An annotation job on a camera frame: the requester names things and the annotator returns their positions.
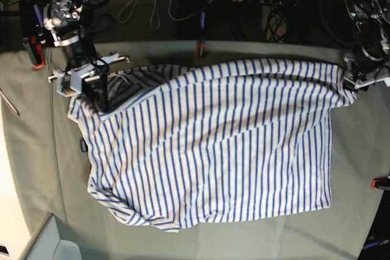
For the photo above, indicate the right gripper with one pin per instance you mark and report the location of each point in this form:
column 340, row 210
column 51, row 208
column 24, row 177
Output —
column 95, row 85

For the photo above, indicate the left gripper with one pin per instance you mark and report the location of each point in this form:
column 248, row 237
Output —
column 355, row 79

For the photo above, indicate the blue white striped t-shirt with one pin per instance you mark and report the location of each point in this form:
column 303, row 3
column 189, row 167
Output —
column 231, row 142

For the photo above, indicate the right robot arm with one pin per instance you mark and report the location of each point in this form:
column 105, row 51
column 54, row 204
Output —
column 69, row 22

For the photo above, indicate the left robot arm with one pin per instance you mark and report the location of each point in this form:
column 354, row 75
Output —
column 368, row 63

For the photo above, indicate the green table cloth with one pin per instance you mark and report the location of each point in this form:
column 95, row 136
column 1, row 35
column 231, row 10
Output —
column 51, row 173

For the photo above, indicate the red black clamp left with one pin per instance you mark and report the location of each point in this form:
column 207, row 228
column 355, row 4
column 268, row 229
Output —
column 32, row 29

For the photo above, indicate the red black clamp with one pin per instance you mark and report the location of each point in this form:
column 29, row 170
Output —
column 381, row 183
column 200, row 49
column 32, row 29

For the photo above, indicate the red black clamp right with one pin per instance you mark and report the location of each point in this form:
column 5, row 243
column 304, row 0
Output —
column 381, row 183

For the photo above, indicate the red black middle clamp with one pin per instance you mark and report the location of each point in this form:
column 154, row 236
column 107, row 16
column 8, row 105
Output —
column 200, row 49

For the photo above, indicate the white plastic bin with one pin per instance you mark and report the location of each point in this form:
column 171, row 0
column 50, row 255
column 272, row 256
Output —
column 34, row 237

